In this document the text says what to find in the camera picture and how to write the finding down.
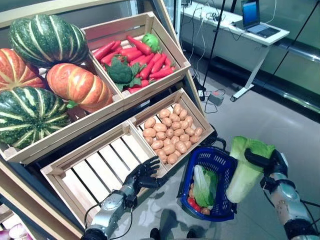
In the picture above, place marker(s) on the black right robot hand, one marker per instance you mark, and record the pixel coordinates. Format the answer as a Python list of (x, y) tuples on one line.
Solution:
[(275, 165)]

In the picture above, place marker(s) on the open laptop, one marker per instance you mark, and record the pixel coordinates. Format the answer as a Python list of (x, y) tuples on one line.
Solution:
[(250, 13)]

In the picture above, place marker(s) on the white glass door frame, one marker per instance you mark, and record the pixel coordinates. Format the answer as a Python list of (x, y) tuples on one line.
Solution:
[(177, 15)]

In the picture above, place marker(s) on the elongated orange pumpkin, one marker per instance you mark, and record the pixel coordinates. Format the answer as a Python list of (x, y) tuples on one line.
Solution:
[(80, 85)]

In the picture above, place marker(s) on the green striped pumpkin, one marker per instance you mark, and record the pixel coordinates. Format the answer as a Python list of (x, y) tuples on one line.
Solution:
[(30, 117), (47, 40)]

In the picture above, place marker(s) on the black tripod stand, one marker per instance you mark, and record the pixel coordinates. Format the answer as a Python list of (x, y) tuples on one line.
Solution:
[(217, 30)]

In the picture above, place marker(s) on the red tomato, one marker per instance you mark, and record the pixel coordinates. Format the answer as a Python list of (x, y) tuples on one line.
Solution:
[(193, 203)]

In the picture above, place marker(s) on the round orange striped pumpkin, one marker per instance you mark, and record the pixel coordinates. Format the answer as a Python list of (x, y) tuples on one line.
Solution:
[(15, 70)]

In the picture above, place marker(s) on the white desk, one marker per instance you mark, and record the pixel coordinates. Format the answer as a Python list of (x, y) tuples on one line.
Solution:
[(225, 47)]

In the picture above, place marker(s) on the blue plastic shopping basket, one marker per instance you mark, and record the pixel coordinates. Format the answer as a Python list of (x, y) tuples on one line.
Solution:
[(215, 160)]

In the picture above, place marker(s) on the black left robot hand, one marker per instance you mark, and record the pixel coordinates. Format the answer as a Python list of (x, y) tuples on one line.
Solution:
[(142, 172)]

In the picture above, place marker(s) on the dark green broccoli head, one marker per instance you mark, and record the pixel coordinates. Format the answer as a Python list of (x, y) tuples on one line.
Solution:
[(121, 73)]

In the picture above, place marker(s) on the purple white turnip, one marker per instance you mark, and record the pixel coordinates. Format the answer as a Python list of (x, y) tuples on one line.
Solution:
[(3, 235), (17, 231)]

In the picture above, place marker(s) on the light green bell pepper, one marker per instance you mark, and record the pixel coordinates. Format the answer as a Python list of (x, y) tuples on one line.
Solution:
[(150, 42)]

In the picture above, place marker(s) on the grey power adapter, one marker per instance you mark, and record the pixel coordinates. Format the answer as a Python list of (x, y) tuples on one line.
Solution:
[(215, 98)]

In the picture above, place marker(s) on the red orange carrot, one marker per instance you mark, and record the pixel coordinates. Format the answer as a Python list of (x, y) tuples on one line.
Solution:
[(159, 63), (103, 50), (131, 53), (162, 73), (138, 45), (150, 66)]

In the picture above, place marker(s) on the dark brown potato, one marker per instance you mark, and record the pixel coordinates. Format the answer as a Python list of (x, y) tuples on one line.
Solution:
[(205, 211)]

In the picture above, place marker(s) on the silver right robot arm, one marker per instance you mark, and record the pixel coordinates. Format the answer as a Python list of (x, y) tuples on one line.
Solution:
[(287, 200)]

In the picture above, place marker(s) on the large wooden crate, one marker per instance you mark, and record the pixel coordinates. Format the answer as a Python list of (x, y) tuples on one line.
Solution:
[(75, 130)]

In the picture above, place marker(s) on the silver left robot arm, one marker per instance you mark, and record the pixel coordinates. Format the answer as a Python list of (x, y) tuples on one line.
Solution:
[(110, 210)]

